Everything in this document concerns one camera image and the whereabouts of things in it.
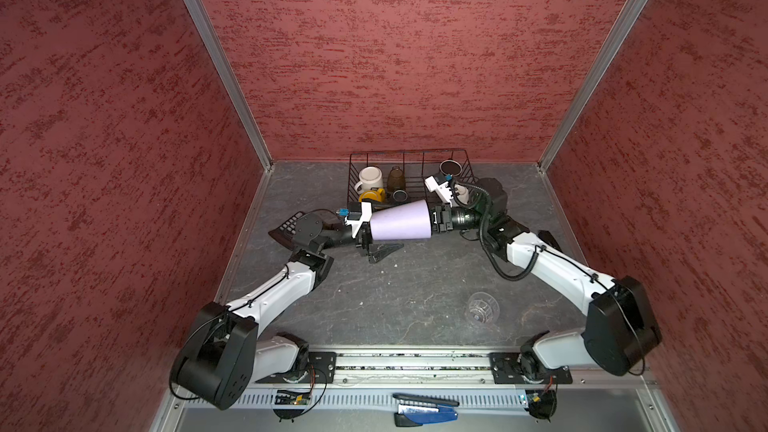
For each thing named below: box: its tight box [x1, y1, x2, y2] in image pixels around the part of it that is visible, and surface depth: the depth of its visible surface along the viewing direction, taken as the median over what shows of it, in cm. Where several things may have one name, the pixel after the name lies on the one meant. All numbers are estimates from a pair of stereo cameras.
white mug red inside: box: [354, 166, 383, 194], surface depth 105 cm
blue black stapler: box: [392, 393, 460, 427], surface depth 68 cm
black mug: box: [439, 160, 463, 176], surface depth 108 cm
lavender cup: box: [370, 199, 432, 240], surface depth 63 cm
